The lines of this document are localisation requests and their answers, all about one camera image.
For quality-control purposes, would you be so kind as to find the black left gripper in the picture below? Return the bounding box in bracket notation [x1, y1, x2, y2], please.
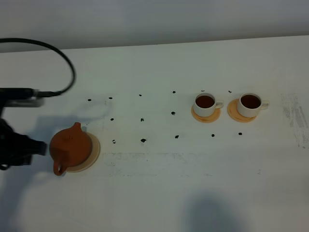
[0, 118, 47, 169]

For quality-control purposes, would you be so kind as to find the brown clay teapot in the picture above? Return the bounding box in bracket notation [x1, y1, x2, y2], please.
[49, 122, 92, 176]

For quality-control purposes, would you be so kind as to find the large round wooden coaster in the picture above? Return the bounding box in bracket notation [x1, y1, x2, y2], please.
[66, 132, 100, 173]

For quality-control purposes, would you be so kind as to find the left white teacup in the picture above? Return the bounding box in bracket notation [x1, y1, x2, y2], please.
[193, 93, 224, 117]

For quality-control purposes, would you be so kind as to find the white teacup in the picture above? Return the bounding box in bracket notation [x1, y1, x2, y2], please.
[237, 93, 270, 118]
[193, 93, 224, 117]

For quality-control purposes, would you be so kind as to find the left wooden coaster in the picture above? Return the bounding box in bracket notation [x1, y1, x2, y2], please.
[191, 106, 221, 123]

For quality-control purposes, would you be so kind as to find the right wooden coaster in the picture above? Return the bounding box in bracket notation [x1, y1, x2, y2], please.
[227, 99, 256, 123]

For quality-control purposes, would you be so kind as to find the right white teacup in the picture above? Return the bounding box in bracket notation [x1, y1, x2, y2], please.
[237, 93, 270, 118]

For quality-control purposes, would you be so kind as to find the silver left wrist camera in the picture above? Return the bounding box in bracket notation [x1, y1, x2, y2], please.
[8, 90, 44, 107]

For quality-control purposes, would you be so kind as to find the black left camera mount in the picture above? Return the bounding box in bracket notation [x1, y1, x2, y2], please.
[0, 88, 35, 115]

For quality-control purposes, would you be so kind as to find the black braided camera cable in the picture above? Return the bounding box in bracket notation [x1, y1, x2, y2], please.
[0, 38, 76, 98]

